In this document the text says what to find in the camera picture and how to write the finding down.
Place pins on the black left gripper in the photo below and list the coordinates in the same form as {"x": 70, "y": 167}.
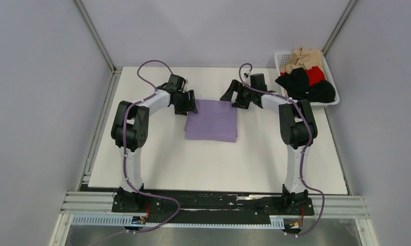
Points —
{"x": 190, "y": 106}

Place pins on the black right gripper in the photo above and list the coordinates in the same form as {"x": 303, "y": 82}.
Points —
{"x": 236, "y": 86}

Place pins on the purple t shirt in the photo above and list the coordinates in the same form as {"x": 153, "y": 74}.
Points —
{"x": 215, "y": 120}

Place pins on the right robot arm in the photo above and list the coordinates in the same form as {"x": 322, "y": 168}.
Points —
{"x": 297, "y": 130}

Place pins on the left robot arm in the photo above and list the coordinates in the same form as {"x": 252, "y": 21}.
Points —
{"x": 130, "y": 132}

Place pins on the black t shirt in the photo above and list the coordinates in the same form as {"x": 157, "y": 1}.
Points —
{"x": 323, "y": 92}

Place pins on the beige t shirt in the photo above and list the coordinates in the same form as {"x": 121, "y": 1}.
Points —
{"x": 303, "y": 58}

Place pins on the red t shirt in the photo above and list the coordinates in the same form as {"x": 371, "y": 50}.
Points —
{"x": 301, "y": 78}

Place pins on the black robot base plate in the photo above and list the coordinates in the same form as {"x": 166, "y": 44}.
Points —
{"x": 210, "y": 207}

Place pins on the right aluminium corner post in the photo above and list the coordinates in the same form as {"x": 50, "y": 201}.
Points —
{"x": 351, "y": 4}

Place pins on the aluminium corner post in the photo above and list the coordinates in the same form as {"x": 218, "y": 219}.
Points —
{"x": 351, "y": 4}
{"x": 94, "y": 34}

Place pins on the white slotted cable duct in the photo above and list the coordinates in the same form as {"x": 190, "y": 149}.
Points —
{"x": 128, "y": 221}

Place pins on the aluminium frame rail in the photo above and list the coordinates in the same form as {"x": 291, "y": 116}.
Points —
{"x": 336, "y": 206}

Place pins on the left aluminium corner post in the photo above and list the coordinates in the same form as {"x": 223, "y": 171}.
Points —
{"x": 94, "y": 34}

